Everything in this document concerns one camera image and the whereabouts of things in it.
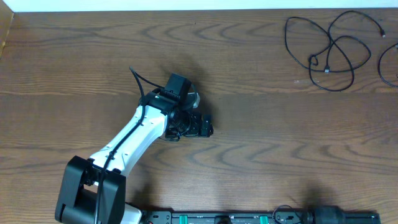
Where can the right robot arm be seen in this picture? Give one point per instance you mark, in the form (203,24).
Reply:
(324,215)

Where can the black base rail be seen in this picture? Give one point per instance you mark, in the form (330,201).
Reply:
(280,216)

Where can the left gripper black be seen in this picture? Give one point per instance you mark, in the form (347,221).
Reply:
(208,125)

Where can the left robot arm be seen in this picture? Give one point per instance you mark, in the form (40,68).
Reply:
(93,190)

